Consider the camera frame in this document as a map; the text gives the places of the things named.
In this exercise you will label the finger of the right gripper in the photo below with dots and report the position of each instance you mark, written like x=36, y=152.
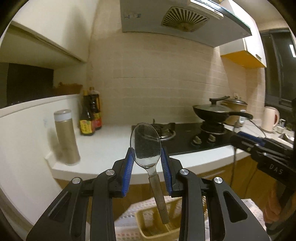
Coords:
x=252, y=138
x=245, y=145

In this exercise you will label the white yellow wall cabinet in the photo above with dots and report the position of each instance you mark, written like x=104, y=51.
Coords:
x=248, y=51

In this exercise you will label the pink electric kettle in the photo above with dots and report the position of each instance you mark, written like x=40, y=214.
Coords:
x=271, y=117

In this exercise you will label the brown rice cooker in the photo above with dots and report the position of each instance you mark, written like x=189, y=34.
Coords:
x=235, y=104

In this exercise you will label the beige thermos flask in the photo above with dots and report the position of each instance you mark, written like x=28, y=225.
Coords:
x=66, y=136

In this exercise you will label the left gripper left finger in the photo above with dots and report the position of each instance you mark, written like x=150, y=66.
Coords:
x=66, y=216

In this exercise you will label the sauce bottle red label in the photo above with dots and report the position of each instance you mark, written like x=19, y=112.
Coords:
x=95, y=107

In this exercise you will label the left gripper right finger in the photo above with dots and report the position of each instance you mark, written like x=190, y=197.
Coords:
x=229, y=218

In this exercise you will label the soy sauce bottle yellow label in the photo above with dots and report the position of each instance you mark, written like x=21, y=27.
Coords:
x=86, y=120

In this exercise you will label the yellow plastic utensil basket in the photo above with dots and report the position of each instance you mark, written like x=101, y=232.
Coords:
x=150, y=223

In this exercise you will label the white upper left cabinet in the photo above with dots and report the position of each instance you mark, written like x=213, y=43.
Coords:
x=49, y=34

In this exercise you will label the striped woven table mat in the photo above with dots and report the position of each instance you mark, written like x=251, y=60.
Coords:
x=126, y=227

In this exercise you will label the black wok with lid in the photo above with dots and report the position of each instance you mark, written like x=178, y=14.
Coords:
x=216, y=113

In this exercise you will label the grey range hood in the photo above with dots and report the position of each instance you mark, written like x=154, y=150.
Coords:
x=205, y=22

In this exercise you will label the clear spoon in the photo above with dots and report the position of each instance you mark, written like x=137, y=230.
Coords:
x=146, y=151

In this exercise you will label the black gas stove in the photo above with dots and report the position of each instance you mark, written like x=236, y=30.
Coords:
x=178, y=138

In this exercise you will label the person's right hand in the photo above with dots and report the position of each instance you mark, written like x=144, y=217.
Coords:
x=273, y=211

